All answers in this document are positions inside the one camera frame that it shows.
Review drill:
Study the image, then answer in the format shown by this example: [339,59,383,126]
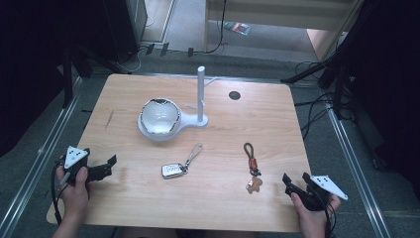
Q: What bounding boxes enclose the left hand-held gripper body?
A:
[62,146,91,185]

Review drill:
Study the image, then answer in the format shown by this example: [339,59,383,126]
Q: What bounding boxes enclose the braided keychain with bear charm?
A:
[243,141,264,195]

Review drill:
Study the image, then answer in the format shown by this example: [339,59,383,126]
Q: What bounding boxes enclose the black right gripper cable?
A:
[322,194,338,238]

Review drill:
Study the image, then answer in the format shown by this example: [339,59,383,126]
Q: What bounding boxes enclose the black hanging cable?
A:
[204,0,230,55]

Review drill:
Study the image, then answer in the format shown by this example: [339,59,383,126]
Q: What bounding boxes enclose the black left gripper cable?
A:
[50,160,71,226]

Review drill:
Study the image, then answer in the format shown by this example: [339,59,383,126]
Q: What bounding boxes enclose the white floor cable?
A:
[116,48,149,74]

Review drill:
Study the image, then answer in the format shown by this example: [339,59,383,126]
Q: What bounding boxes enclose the black floor cables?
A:
[292,59,335,141]

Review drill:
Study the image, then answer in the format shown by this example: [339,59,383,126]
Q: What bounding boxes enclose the white key stand with tray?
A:
[137,65,220,144]

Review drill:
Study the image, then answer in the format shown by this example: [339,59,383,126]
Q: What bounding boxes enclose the aluminium floor rail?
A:
[0,76,83,238]
[324,98,393,238]

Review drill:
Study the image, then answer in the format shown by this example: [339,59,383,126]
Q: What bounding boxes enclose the person's left hand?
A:
[54,166,91,226]

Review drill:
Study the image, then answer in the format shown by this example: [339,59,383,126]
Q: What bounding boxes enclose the silver car key with strap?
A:
[160,142,204,180]

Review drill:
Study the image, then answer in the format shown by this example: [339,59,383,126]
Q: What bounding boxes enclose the white bowl with silver rim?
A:
[140,97,182,135]

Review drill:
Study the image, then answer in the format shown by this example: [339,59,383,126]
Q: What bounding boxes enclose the black tripod stand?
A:
[279,46,355,120]

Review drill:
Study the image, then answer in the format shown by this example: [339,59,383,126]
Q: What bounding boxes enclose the dark cabinet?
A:
[100,0,149,64]

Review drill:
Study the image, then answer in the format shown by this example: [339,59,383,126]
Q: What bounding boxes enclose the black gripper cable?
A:
[50,160,71,226]
[322,194,338,238]

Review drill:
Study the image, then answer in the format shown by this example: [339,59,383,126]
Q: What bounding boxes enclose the person's right hand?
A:
[289,191,342,234]

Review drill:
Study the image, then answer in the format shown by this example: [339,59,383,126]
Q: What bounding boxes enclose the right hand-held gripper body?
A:
[302,174,350,213]

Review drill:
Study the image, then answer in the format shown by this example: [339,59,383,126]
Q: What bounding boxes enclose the light wooden furniture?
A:
[203,0,365,63]

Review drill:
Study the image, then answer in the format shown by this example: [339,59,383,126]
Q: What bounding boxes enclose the colourful packet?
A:
[223,21,253,37]

